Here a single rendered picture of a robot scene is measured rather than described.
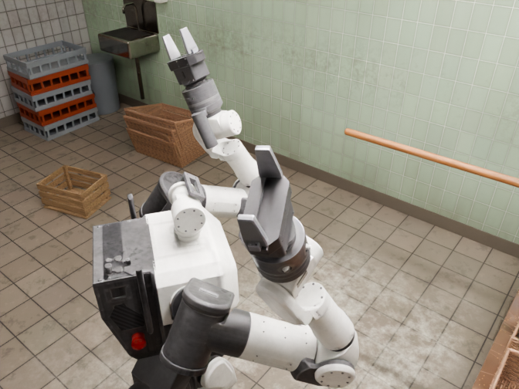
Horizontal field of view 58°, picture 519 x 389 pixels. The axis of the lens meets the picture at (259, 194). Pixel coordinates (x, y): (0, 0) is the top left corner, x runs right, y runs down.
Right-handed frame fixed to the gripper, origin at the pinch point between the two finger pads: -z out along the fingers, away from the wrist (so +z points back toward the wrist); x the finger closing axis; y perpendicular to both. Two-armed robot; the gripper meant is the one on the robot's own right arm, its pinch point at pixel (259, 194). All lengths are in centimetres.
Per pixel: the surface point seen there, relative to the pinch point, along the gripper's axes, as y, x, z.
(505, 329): 60, 42, 150
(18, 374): -162, -3, 164
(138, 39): -210, 288, 181
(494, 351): 54, 31, 145
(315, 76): -44, 234, 185
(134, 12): -226, 324, 178
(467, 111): 57, 188, 177
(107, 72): -269, 296, 224
